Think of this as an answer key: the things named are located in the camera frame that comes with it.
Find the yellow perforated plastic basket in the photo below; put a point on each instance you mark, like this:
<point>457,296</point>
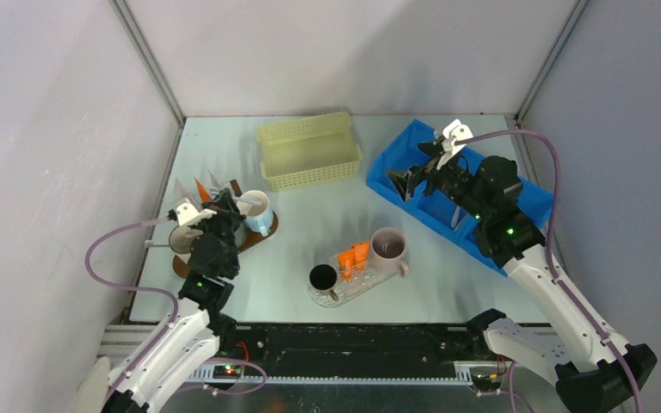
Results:
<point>308,151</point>

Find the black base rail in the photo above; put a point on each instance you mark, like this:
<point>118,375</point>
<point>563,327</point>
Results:
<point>359,351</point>

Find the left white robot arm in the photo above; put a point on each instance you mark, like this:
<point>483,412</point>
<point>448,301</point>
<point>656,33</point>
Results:
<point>190,333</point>

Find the light blue toothbrush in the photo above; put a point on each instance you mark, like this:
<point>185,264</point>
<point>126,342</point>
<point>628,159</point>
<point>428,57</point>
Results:
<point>249,201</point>

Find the blue plastic divided bin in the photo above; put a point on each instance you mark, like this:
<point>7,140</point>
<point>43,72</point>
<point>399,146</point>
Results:
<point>437,211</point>

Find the clear textured plastic box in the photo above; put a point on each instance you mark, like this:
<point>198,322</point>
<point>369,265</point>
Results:
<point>356,272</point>

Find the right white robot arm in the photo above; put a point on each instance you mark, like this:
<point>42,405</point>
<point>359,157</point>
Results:
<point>592,367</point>

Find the brown mug black inside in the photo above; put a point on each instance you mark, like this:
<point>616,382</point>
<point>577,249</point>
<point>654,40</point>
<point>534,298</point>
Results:
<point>323,278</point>

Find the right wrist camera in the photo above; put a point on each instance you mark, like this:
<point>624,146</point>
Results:
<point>450,141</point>

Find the white toothpaste tube black cap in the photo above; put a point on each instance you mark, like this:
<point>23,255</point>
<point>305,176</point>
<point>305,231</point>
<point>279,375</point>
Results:
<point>216,186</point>

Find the white ribbed mug black rim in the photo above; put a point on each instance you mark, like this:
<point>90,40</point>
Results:
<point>181,238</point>

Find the pink mug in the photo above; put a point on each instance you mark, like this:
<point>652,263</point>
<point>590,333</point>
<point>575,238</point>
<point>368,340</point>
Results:
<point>388,253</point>

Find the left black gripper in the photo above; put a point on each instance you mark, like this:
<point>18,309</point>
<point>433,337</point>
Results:
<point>224,201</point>

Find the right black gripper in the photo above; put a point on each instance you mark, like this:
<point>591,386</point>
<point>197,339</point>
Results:
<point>406,181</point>

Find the clear textured oval tray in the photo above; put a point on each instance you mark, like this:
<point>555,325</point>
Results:
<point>363,283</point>

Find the orange toothpaste tube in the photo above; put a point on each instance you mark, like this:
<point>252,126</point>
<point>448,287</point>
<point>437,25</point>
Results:
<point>346,263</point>
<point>360,254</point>
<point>203,192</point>

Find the light blue mug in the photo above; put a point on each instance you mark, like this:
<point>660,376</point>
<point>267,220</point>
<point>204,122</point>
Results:
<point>258,219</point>

